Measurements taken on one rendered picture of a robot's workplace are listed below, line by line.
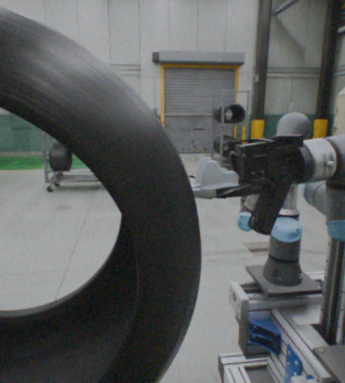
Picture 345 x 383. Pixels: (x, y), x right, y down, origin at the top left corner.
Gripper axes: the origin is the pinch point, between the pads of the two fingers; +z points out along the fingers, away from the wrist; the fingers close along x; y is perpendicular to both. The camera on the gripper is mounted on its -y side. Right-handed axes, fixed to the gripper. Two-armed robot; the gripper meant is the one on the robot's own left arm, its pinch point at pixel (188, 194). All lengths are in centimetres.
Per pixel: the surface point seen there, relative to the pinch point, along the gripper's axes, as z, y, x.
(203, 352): -24, -127, -103
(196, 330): -26, -127, -122
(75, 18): 33, 326, -1110
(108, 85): 10.8, 16.9, 15.4
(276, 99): -640, -7, -1061
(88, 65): 12.4, 18.9, 15.0
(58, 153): 93, -41, -534
